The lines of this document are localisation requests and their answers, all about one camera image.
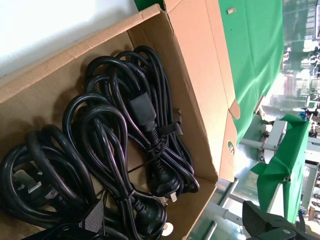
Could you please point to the green table cloth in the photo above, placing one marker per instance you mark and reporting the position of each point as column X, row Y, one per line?
column 250, row 50

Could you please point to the small wooden piece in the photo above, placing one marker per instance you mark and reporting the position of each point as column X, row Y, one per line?
column 231, row 10

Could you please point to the green cloth covered table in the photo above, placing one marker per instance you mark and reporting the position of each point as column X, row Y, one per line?
column 297, row 162

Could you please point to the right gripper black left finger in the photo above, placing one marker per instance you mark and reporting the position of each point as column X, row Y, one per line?
column 62, row 232

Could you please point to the brown cardboard mailer box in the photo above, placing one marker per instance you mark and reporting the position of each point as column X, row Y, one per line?
column 195, row 62

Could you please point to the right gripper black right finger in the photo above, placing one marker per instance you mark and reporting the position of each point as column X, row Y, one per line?
column 257, row 222

